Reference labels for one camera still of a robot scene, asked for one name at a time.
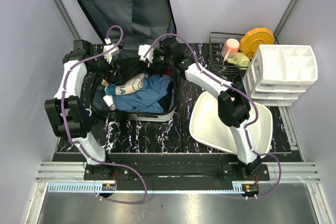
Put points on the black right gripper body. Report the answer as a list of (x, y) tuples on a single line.
[(160, 60)]

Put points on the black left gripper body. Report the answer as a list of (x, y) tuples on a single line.
[(101, 65)]

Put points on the light blue shirt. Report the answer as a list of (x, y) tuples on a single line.
[(147, 99)]

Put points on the white black space suitcase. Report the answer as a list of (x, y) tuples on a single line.
[(144, 22)]

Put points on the black garment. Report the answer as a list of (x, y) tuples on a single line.
[(122, 70)]

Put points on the teal white printed garment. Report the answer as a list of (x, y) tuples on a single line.
[(133, 85)]

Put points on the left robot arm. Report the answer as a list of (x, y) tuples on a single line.
[(70, 119)]

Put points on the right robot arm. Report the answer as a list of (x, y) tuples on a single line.
[(235, 108)]

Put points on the red garment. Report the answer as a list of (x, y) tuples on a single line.
[(167, 71)]

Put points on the small white bottle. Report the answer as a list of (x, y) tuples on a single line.
[(108, 99)]

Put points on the pink plastic cup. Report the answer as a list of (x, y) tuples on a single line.
[(231, 46)]

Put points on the green plastic cup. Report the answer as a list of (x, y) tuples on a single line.
[(240, 60)]

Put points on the white plastic basin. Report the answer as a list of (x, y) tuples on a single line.
[(206, 127)]

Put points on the yellow plate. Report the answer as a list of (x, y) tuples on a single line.
[(253, 39)]

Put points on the white drawer organizer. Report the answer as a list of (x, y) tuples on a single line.
[(279, 74)]

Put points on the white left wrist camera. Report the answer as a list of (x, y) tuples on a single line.
[(110, 51)]

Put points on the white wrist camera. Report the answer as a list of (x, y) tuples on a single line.
[(110, 51), (145, 53)]

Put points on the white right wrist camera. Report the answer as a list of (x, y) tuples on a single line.
[(145, 53)]

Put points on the aluminium rail frame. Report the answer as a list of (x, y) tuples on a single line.
[(293, 194)]

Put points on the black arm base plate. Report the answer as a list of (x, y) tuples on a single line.
[(225, 167)]

